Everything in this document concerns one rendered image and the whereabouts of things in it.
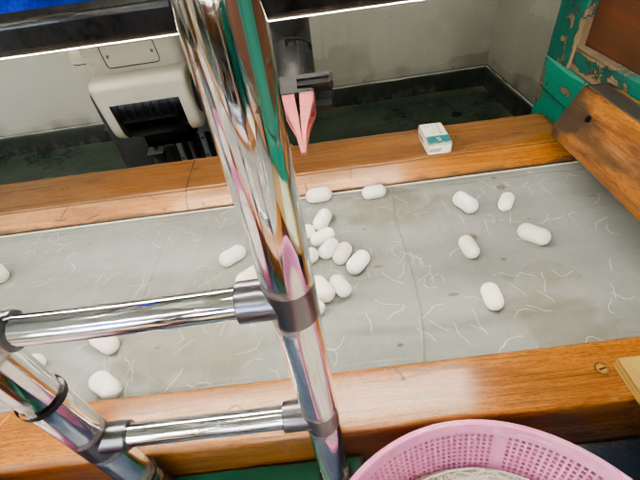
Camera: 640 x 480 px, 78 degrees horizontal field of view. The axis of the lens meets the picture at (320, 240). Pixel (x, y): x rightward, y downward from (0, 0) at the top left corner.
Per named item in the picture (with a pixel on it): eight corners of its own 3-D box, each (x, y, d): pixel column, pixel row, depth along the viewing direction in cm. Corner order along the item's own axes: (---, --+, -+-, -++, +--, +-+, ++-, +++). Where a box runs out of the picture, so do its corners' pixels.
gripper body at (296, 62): (333, 83, 53) (327, 31, 54) (258, 92, 53) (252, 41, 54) (333, 105, 60) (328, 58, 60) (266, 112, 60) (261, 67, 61)
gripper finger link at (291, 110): (338, 142, 52) (330, 73, 53) (284, 148, 52) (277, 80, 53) (337, 157, 59) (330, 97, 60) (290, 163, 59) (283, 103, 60)
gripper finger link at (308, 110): (320, 144, 52) (312, 76, 53) (266, 150, 52) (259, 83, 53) (321, 159, 59) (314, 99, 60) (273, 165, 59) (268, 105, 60)
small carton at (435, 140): (417, 136, 64) (418, 125, 63) (439, 133, 64) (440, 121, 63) (428, 155, 60) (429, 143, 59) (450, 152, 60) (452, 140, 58)
